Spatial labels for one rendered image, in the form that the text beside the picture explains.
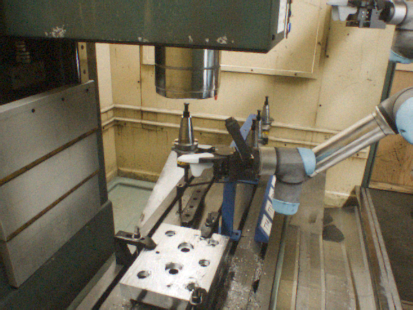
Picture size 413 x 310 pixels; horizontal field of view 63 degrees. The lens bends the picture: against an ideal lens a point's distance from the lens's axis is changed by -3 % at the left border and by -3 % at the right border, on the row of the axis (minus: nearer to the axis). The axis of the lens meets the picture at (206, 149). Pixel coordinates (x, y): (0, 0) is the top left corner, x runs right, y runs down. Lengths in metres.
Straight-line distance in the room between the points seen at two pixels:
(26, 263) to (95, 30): 0.71
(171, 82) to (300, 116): 1.18
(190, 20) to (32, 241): 0.80
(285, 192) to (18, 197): 0.73
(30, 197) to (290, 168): 0.73
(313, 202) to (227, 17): 1.31
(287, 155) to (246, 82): 0.98
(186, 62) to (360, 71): 1.20
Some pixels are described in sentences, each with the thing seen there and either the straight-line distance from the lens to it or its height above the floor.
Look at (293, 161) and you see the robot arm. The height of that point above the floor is 1.30.
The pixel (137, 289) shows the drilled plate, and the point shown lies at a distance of 0.98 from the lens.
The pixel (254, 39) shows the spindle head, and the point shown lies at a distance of 0.69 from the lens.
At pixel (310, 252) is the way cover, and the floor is 0.73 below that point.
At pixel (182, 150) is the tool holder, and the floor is 1.32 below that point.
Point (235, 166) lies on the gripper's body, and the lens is 0.91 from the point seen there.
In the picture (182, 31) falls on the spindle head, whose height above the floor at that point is 1.62.
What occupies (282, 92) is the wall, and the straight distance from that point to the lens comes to 1.85.
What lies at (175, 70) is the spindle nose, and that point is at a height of 1.53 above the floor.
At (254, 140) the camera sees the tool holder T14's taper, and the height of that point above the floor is 1.26.
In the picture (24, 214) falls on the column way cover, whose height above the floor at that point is 1.11.
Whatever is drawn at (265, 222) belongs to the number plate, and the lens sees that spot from 1.31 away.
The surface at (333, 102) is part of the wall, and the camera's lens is 1.86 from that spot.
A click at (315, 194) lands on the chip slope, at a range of 1.88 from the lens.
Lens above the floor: 1.66
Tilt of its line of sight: 22 degrees down
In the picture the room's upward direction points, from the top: 2 degrees clockwise
